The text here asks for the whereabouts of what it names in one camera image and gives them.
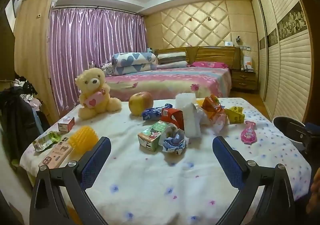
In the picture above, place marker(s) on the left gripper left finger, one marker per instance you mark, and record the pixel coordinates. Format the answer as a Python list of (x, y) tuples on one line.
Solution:
[(47, 203)]

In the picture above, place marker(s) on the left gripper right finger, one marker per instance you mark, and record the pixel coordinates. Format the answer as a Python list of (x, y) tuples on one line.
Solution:
[(276, 205)]

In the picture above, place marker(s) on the black white trash bin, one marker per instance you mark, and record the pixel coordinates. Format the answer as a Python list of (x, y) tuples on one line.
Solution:
[(292, 129)]

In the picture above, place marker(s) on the yellow snack wrapper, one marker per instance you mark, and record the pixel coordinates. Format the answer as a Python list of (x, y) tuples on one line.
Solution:
[(235, 115)]

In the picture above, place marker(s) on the white plastic bag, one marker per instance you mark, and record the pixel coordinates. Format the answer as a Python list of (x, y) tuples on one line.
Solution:
[(205, 122)]

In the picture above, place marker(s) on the orange Ovaltine wrapper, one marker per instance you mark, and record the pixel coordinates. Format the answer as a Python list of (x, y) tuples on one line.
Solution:
[(214, 110)]

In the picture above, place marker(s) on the blue white paper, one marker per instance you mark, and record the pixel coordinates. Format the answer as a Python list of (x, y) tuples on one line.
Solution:
[(172, 140)]

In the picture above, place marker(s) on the green milk carton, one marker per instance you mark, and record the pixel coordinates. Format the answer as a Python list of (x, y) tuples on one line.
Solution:
[(149, 138)]

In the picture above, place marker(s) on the white foam net sleeve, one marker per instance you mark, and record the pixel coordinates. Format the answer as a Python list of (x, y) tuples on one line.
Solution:
[(186, 102)]

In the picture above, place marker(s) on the red snack bag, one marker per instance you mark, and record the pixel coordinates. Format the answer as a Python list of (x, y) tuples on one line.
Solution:
[(173, 116)]

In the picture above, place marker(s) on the blue snack wrapper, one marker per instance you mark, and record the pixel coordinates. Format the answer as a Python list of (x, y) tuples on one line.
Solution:
[(152, 114)]

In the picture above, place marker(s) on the yellow foam fruit net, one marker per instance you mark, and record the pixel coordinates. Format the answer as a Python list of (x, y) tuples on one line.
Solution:
[(200, 101)]

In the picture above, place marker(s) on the person's right hand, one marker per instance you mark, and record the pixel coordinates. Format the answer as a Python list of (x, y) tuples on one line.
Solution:
[(313, 204)]

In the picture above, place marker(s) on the pink toy bottle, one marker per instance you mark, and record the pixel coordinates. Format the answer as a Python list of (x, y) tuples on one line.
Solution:
[(248, 135)]

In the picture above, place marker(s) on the clear green plastic pack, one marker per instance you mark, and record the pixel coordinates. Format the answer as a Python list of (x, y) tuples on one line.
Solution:
[(46, 140)]

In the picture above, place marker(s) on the yellow spiky ball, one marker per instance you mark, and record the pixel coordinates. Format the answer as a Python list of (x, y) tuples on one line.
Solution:
[(83, 140)]

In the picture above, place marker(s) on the small red white box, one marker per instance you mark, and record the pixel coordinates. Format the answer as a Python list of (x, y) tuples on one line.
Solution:
[(65, 124)]

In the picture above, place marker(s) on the wooden nightstand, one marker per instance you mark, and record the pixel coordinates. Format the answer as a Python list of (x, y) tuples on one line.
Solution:
[(244, 80)]

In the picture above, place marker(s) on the pile of clothes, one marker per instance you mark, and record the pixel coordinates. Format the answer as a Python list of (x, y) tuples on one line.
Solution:
[(22, 120)]

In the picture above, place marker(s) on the items on nightstand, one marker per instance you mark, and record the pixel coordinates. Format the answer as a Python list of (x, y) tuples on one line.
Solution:
[(247, 64)]

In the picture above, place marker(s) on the wooden headboard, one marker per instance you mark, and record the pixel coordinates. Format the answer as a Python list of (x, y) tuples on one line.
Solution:
[(228, 55)]

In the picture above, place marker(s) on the louvered sliding closet doors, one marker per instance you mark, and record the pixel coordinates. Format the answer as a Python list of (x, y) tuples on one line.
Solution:
[(289, 66)]

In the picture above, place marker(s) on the bed with pink sheet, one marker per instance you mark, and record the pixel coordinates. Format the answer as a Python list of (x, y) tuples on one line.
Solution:
[(167, 83)]

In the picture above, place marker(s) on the cream teddy bear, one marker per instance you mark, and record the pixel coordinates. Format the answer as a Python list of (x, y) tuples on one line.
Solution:
[(95, 94)]

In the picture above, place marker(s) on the white floral blanket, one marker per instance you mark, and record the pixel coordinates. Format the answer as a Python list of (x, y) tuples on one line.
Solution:
[(138, 186)]

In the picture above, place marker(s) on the pink pillow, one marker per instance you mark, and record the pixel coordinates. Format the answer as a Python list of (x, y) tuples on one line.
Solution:
[(205, 64)]

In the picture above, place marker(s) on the red yellow apple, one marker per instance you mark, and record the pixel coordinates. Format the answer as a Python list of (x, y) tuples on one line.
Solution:
[(140, 102)]

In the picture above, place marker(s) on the striped pillows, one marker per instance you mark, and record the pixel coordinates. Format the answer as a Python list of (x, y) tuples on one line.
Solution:
[(172, 60)]

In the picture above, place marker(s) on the heart pattern folded quilt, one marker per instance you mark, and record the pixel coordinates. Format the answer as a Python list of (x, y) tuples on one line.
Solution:
[(128, 63)]

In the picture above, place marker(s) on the purple curtain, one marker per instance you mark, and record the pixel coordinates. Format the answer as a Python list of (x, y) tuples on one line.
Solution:
[(79, 37)]

